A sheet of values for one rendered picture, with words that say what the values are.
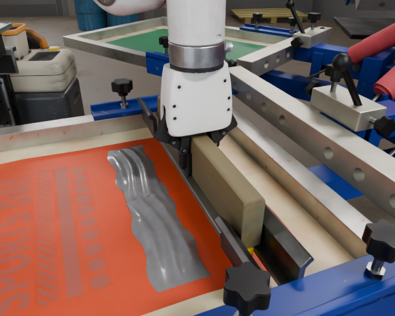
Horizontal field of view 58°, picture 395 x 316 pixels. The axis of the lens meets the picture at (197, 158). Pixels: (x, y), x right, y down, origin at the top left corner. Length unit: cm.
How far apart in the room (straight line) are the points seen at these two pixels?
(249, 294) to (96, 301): 20
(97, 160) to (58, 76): 87
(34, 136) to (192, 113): 39
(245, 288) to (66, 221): 33
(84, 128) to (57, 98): 80
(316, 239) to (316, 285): 13
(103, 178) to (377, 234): 44
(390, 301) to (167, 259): 26
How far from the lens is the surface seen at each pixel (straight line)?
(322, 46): 119
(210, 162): 48
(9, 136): 79
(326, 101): 69
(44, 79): 156
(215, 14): 47
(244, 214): 42
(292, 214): 57
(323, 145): 63
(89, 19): 679
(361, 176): 60
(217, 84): 50
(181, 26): 46
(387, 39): 106
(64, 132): 79
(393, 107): 78
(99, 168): 68
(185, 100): 49
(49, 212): 60
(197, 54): 47
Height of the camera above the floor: 131
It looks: 31 degrees down
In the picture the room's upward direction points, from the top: straight up
